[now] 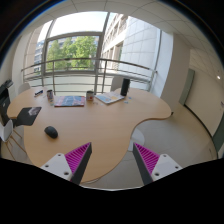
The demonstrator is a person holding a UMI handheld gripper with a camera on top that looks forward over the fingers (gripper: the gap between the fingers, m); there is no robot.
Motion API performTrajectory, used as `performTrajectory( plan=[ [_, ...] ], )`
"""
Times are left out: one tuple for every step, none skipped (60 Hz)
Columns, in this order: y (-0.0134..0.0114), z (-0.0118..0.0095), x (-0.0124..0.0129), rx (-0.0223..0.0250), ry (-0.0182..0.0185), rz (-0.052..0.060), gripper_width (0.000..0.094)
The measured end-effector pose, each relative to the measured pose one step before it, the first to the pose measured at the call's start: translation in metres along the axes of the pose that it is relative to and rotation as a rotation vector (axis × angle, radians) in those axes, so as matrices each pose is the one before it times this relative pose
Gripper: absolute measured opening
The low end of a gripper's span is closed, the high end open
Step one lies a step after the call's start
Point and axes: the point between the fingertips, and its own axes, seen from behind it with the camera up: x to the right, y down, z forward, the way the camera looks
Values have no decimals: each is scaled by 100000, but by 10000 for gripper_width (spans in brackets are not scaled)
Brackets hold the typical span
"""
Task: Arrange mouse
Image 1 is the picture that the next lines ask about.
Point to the white chair with wooden legs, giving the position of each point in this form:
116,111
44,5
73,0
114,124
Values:
6,134

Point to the black computer mouse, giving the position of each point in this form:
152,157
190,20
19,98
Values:
51,132

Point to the black mouse pad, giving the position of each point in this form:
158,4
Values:
27,116

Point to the colourful magazine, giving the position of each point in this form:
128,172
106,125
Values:
69,101

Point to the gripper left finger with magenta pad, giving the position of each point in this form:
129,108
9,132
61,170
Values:
70,166

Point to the light blue open book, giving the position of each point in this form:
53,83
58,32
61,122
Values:
109,98

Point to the white chair at left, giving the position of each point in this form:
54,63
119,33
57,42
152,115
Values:
23,87

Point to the dark patterned mug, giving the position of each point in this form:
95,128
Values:
50,95

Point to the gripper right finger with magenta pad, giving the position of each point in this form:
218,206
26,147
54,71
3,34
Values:
153,166

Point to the white chair behind table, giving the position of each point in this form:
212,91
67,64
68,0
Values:
116,83

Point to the white table base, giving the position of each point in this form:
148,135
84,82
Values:
136,137

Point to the white and red mug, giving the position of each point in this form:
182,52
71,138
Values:
90,95

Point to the metal balcony railing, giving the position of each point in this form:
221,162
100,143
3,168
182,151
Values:
77,75

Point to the blue marker pen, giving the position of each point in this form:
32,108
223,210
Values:
38,93

